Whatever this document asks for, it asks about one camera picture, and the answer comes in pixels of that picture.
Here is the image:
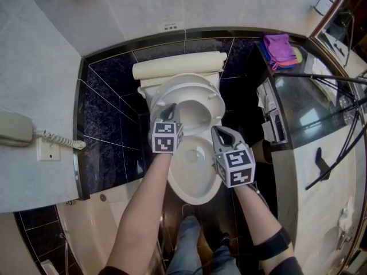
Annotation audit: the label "person's left shoe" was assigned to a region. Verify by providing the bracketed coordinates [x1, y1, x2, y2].
[182, 204, 196, 219]

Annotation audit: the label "chrome sink faucet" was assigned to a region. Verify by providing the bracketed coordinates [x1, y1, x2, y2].
[337, 230, 353, 250]

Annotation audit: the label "white toilet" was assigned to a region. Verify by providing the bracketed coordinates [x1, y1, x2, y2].
[136, 73, 227, 206]

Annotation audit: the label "orange cloth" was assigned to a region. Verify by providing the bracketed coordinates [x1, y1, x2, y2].
[271, 58, 298, 70]

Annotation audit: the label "purple cloth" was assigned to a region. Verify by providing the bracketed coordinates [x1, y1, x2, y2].
[263, 33, 298, 65]

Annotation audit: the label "white bathtub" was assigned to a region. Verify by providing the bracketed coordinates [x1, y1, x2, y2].
[56, 182, 167, 275]

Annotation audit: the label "person's blue jeans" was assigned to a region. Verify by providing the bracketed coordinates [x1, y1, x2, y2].
[166, 215, 241, 275]

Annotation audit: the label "white telephone wall plate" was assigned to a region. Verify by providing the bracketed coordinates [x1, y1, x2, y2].
[37, 137, 61, 162]

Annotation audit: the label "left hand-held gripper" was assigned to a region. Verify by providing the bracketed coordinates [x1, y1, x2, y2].
[151, 103, 185, 156]

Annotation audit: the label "black armband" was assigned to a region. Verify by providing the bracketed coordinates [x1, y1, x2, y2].
[252, 226, 292, 262]

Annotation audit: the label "white soap dish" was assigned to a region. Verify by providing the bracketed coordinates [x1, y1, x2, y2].
[40, 261, 57, 275]

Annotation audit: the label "coiled telephone cord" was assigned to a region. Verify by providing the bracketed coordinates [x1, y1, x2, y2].
[33, 129, 87, 151]

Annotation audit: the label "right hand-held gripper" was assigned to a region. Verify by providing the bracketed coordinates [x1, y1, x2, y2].
[210, 125, 257, 189]

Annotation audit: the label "crumpled white washcloth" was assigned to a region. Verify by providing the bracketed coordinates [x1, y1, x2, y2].
[338, 196, 356, 234]

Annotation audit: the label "framed wall mirror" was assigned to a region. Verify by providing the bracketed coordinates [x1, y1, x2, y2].
[309, 0, 367, 97]

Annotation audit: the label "tan waste bin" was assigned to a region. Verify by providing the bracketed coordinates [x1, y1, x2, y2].
[252, 139, 273, 164]

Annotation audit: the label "folded white towel on counter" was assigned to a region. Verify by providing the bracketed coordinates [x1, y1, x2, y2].
[311, 57, 345, 81]

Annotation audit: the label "black tripod light stand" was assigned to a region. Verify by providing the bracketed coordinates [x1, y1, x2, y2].
[274, 72, 367, 190]

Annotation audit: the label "small white wall label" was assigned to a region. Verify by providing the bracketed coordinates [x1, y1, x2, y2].
[157, 21, 178, 31]

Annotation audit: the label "white wall soap dispenser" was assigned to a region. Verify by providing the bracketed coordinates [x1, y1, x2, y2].
[311, 0, 336, 16]

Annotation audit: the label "beige wall telephone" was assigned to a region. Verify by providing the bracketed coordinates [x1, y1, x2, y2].
[0, 109, 34, 148]

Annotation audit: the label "chrome bathtub grab bar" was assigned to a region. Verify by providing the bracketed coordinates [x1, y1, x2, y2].
[58, 232, 69, 275]

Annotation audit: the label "blue cloth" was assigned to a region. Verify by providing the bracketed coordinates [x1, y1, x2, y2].
[263, 46, 276, 64]

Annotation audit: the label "right hand-held gripper cable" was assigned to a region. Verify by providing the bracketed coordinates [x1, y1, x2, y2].
[248, 182, 270, 210]

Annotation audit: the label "person's left forearm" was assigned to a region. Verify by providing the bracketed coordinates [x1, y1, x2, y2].
[106, 153, 173, 270]

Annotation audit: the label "person's right forearm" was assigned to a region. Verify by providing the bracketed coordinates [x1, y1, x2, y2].
[233, 182, 293, 270]

